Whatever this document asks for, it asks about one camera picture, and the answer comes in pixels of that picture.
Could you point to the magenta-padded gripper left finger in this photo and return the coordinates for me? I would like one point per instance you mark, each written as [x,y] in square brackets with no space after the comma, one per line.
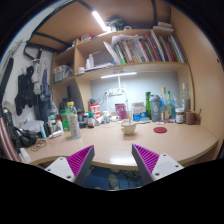
[71,165]

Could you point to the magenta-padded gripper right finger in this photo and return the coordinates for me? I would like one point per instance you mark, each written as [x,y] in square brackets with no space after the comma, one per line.
[156,165]

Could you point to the clear yellow-capped drink bottle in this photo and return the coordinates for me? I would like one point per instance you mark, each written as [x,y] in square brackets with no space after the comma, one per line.
[74,125]

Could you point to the flat round red coaster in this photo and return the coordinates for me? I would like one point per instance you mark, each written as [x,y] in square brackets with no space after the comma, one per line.
[160,130]

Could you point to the green jar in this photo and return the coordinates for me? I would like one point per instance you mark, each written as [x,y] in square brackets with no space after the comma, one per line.
[65,120]

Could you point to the cream ceramic mug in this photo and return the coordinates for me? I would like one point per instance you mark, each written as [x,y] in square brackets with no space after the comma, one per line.
[127,128]

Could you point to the spoon in cream mug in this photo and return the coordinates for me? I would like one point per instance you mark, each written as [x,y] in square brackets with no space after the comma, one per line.
[130,118]

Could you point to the brown jar with white lid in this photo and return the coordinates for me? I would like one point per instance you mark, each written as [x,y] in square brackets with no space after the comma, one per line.
[179,116]

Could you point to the blue and white carton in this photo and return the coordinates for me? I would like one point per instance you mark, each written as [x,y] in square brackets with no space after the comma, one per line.
[138,112]

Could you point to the white paper stack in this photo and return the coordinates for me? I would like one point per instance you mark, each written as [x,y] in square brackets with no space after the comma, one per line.
[31,126]

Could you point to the grey shaker bottle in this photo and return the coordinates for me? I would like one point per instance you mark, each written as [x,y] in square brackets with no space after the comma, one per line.
[154,108]

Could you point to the brown mug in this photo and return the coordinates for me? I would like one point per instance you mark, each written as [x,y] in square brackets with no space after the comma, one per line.
[190,117]

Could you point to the glass bottle with gold cap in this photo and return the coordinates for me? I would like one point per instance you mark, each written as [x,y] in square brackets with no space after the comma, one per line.
[164,106]

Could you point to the black bag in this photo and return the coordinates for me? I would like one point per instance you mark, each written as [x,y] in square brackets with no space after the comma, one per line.
[20,136]

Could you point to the small white blue-labelled bottle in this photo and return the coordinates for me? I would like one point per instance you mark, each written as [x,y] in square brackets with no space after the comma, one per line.
[106,117]

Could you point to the red and white canister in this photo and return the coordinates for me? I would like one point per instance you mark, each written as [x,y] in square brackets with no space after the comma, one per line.
[95,110]

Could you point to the black box device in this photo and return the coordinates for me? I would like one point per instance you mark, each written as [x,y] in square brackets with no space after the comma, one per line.
[65,105]

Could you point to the tall dark green tube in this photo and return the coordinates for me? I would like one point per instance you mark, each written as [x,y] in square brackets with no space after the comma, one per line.
[148,105]

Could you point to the clear blue plastic bag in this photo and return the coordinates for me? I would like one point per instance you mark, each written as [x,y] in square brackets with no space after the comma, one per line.
[176,105]

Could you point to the magenta box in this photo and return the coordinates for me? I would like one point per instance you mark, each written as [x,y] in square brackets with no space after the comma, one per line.
[120,111]

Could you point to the pink curved tube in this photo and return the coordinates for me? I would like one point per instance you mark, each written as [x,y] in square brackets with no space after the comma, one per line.
[6,140]

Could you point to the tall clear glass bottle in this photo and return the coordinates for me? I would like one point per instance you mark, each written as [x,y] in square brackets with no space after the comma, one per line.
[185,100]

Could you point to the hanging dark clothes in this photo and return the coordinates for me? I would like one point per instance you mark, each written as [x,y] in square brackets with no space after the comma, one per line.
[30,86]

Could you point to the white LED light bar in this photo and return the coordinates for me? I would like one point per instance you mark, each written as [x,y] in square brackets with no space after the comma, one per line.
[118,75]

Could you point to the wooden shelf unit with books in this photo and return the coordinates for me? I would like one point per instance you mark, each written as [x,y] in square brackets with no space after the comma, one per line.
[100,43]

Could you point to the bright ceiling tube light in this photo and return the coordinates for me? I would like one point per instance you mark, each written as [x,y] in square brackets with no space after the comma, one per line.
[99,20]

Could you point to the white wall power outlet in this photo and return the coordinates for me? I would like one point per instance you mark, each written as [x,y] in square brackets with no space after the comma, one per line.
[115,91]

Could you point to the black metal frame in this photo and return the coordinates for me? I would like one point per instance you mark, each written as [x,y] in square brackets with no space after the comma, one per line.
[46,36]

